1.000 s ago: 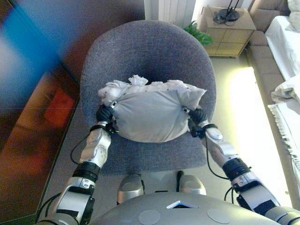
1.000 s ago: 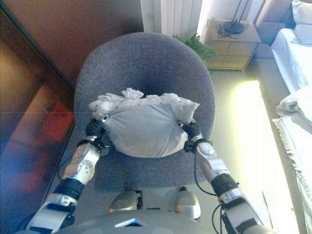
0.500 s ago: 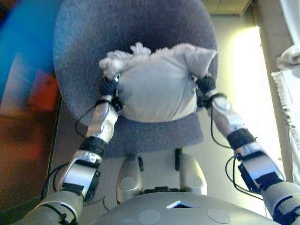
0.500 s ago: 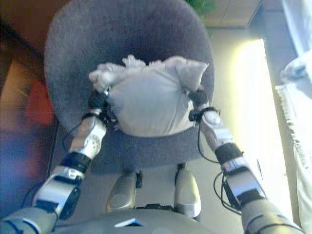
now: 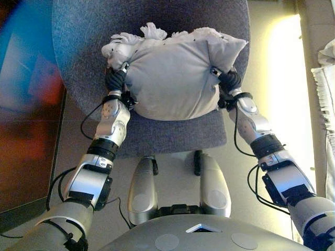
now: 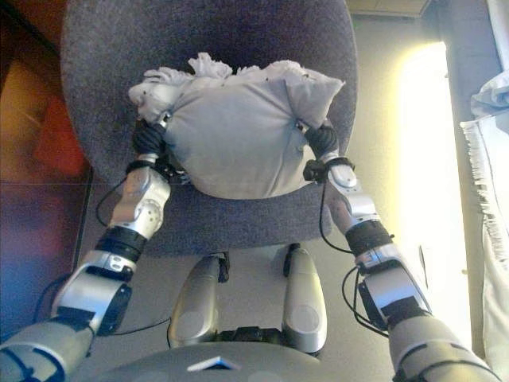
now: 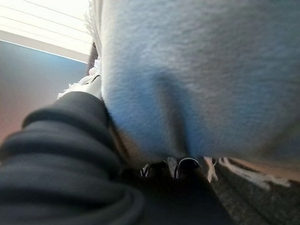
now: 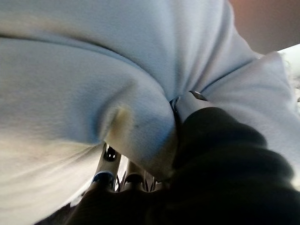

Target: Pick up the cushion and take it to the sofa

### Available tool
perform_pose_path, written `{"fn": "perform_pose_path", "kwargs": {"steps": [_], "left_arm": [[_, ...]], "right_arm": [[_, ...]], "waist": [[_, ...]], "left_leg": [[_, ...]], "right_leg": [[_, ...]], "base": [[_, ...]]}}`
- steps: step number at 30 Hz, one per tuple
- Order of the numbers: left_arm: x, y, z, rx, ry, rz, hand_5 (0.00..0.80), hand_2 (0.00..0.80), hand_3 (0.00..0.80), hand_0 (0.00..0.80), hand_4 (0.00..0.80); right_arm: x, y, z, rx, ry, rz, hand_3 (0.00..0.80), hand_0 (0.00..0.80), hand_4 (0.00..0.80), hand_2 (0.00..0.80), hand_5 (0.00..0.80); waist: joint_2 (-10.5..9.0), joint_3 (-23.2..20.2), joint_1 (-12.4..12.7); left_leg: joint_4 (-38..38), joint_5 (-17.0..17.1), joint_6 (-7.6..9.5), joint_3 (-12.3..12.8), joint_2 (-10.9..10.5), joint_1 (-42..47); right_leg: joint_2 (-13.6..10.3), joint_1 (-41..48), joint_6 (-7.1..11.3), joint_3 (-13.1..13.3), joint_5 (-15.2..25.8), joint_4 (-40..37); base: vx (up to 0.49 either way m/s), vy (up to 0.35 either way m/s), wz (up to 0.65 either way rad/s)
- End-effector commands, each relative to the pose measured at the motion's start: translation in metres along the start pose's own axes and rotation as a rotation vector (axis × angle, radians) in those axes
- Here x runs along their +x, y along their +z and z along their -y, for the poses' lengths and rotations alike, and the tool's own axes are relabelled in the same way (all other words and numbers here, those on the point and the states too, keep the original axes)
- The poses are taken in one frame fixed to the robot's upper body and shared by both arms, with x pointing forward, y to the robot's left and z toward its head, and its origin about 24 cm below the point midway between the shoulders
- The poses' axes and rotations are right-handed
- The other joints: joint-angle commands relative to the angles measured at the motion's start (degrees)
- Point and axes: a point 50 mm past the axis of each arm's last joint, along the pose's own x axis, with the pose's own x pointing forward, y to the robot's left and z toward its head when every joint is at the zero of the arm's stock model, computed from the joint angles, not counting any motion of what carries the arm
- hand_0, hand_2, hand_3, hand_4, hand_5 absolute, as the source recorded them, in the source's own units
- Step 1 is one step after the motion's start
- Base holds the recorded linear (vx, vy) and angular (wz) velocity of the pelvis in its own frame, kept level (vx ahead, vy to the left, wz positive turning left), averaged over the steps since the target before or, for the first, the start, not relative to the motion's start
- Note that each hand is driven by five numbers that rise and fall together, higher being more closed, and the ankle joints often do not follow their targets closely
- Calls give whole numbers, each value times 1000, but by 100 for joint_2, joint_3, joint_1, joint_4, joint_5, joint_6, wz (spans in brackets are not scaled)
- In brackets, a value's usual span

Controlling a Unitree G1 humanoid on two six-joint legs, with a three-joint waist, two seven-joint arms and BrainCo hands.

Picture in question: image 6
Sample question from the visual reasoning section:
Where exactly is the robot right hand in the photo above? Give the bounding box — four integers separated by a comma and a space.
296, 121, 341, 162

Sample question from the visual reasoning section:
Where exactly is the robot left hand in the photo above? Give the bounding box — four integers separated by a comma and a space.
130, 113, 176, 164

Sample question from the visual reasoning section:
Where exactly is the white fringed cushion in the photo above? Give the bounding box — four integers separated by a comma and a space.
127, 52, 345, 199

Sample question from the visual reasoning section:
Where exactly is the grey fabric armchair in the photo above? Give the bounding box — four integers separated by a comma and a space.
59, 0, 359, 259

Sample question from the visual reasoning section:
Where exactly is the brown wooden cabinet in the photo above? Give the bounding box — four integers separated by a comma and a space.
0, 0, 95, 343

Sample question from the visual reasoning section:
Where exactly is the light wooden nightstand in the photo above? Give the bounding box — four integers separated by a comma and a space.
349, 0, 433, 19

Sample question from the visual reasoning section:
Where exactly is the silver robot right leg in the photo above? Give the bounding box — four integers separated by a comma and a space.
282, 243, 329, 356

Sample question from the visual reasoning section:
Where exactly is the silver robot leg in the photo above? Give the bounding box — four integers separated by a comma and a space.
282, 243, 329, 356
169, 252, 232, 350

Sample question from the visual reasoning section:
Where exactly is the silver robot left leg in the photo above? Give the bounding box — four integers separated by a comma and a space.
169, 252, 232, 350

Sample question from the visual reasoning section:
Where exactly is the white duvet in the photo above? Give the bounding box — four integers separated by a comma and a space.
471, 71, 509, 119

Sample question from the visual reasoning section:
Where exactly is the white fringed bedspread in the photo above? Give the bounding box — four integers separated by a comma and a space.
460, 115, 509, 375

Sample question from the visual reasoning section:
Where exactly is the white bed mattress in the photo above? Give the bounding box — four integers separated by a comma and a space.
485, 0, 509, 80

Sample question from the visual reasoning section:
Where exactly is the grey robot torso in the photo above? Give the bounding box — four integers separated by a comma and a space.
83, 325, 324, 382

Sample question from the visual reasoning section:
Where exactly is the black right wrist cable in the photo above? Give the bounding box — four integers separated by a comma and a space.
317, 181, 352, 251

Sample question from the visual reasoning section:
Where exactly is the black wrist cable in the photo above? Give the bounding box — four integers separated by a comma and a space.
317, 181, 352, 251
97, 174, 129, 231

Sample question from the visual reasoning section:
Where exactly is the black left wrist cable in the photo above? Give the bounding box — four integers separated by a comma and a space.
97, 174, 129, 231

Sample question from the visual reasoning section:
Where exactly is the black floor cable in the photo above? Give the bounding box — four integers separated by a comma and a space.
118, 313, 173, 336

